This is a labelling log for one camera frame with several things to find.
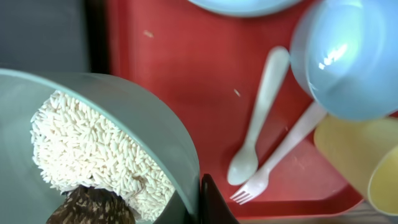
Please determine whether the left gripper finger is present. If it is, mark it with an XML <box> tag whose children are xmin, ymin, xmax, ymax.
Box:
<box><xmin>200</xmin><ymin>174</ymin><xmax>239</xmax><ymax>224</ymax></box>

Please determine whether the brown food chunk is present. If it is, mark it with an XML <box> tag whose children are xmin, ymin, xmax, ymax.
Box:
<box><xmin>46</xmin><ymin>185</ymin><xmax>136</xmax><ymax>224</ymax></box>

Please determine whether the white rice pile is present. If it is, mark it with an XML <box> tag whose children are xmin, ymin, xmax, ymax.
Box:
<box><xmin>30</xmin><ymin>90</ymin><xmax>175</xmax><ymax>222</ymax></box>

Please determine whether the yellow plastic cup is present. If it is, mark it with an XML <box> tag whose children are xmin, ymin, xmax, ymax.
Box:
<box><xmin>314</xmin><ymin>116</ymin><xmax>397</xmax><ymax>216</ymax></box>

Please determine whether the green bowl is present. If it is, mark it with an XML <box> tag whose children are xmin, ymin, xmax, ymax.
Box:
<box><xmin>1</xmin><ymin>69</ymin><xmax>200</xmax><ymax>223</ymax></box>

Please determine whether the light blue bowl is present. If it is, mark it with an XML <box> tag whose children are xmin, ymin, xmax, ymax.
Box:
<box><xmin>290</xmin><ymin>0</ymin><xmax>397</xmax><ymax>121</ymax></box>

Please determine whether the white plastic fork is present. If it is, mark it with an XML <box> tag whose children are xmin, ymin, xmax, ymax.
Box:
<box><xmin>230</xmin><ymin>101</ymin><xmax>327</xmax><ymax>205</ymax></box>

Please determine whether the white plastic spoon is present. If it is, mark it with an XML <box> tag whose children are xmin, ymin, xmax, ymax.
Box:
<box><xmin>227</xmin><ymin>46</ymin><xmax>290</xmax><ymax>185</ymax></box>

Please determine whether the light blue plate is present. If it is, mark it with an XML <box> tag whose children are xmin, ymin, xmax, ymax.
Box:
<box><xmin>188</xmin><ymin>0</ymin><xmax>302</xmax><ymax>17</ymax></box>

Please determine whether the black plastic tray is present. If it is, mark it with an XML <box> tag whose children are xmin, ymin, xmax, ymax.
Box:
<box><xmin>1</xmin><ymin>0</ymin><xmax>110</xmax><ymax>74</ymax></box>

